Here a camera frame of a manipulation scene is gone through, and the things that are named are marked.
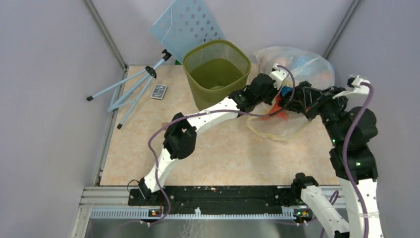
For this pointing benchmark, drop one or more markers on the yellow translucent trash bag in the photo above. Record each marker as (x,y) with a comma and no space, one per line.
(283,126)

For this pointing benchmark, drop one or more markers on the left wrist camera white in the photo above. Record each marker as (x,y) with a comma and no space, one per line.
(278,74)

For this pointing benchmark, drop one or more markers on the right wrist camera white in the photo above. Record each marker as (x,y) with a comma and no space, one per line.
(358,88)

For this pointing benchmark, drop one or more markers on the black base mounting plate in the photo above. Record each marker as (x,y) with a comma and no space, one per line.
(219,200)

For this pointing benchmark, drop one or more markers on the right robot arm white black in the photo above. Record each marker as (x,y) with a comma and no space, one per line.
(350,126)

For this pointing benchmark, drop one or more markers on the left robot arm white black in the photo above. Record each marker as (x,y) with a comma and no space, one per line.
(181,133)

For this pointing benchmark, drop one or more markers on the light blue tripod stand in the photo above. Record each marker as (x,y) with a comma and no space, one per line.
(148,73)

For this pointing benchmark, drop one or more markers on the grey slotted cable duct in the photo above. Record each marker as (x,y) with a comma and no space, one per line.
(146,214)

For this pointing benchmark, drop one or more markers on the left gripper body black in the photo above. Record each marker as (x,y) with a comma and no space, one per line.
(271,92)

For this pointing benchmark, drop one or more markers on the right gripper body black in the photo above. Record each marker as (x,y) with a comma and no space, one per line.
(325,104)

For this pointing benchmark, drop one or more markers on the clear trash bag with waste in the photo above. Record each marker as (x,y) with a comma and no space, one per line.
(304,65)

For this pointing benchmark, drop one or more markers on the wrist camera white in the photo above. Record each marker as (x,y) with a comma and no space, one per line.
(278,74)
(358,88)

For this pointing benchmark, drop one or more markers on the green mesh trash bin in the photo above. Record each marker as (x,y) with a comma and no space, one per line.
(214,70)

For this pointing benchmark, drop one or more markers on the light blue perforated board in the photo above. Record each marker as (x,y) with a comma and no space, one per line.
(185,25)

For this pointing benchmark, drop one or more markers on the deck of playing cards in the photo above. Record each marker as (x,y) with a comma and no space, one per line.
(159,92)

